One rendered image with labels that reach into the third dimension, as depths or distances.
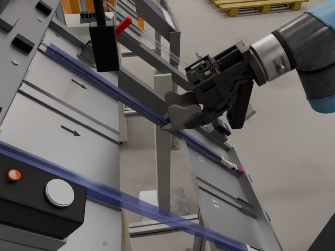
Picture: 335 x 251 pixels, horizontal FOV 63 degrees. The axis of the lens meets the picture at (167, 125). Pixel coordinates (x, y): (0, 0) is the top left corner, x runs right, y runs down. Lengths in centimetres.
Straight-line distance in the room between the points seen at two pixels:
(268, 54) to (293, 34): 5
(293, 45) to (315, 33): 4
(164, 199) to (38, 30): 111
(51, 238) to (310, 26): 46
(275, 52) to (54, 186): 39
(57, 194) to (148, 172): 142
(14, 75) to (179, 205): 129
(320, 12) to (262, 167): 132
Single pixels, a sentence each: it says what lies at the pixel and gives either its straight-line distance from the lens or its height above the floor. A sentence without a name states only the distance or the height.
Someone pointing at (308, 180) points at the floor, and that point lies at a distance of 179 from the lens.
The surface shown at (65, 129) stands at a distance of 36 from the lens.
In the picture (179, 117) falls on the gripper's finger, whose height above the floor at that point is 94.
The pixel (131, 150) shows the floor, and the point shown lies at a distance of 177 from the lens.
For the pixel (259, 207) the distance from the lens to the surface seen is 66.
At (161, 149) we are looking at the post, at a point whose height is 48.
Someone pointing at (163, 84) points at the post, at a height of 78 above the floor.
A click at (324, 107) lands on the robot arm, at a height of 95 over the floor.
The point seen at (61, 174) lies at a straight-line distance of 30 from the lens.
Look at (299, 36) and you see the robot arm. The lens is 51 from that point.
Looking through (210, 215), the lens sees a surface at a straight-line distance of 49.
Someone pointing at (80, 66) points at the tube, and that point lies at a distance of 47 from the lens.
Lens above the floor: 126
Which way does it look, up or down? 41 degrees down
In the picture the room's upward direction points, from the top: straight up
